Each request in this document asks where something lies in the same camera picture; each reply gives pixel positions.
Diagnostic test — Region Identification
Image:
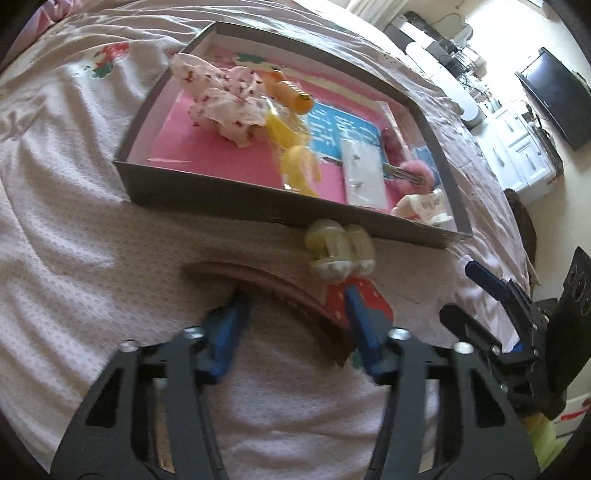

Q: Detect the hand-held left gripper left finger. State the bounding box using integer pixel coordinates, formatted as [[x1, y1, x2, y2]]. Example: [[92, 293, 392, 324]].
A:
[[51, 288, 252, 480]]

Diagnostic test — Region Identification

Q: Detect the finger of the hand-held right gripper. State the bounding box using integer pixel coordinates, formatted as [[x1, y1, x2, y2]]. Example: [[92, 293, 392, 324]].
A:
[[465, 261, 540, 324], [438, 304, 513, 365]]

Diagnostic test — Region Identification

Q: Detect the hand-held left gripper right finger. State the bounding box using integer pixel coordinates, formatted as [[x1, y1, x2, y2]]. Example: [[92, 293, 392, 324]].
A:
[[344, 284, 541, 480]]

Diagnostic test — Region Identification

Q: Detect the red strawberry hair clip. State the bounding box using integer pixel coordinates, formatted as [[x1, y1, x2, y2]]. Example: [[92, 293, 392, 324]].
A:
[[323, 274, 395, 333]]

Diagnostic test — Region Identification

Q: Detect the brown headband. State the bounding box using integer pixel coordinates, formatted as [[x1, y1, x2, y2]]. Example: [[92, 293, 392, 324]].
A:
[[185, 261, 354, 367]]

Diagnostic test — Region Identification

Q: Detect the pink pompom hair clip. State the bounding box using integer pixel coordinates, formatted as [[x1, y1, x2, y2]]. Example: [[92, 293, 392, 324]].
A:
[[379, 128, 437, 193]]

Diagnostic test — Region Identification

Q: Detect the dark grey cardboard box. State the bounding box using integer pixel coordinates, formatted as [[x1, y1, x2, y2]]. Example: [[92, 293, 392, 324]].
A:
[[113, 21, 474, 250]]

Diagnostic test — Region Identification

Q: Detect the clear packet with white card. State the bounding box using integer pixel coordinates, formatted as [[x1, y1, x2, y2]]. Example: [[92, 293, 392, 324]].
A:
[[339, 136, 389, 208]]

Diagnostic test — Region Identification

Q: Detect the yellow hair ties packet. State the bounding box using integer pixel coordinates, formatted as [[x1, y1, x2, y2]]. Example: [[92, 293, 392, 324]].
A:
[[265, 108, 324, 197]]

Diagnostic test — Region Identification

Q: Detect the orange spiral hair tie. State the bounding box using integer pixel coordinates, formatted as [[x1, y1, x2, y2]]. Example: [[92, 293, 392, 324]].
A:
[[272, 69, 313, 114]]

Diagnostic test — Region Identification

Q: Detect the pale yellow hair roller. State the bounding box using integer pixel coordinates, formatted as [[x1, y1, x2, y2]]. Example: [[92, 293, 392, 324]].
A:
[[344, 224, 376, 276], [305, 219, 352, 282]]

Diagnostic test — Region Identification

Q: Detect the cream bow hair clip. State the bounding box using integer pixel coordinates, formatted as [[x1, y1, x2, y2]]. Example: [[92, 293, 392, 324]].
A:
[[392, 189, 451, 227]]

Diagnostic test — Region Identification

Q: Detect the white drawer cabinet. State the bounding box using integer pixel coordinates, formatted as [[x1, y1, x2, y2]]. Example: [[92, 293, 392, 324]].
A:
[[475, 102, 564, 206]]

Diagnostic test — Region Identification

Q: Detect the pink bedspread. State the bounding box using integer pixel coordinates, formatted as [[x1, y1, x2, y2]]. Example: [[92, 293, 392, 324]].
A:
[[0, 0, 536, 480]]

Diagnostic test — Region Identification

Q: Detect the black television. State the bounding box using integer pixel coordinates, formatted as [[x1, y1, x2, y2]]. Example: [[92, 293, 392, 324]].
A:
[[515, 46, 591, 153]]

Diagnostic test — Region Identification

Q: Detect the white floral scrunchie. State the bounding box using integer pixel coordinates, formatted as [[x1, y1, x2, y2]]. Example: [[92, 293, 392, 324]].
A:
[[171, 53, 278, 148]]

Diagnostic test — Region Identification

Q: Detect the white arched mirror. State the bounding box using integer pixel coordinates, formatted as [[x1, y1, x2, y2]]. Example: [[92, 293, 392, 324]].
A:
[[452, 21, 478, 56]]

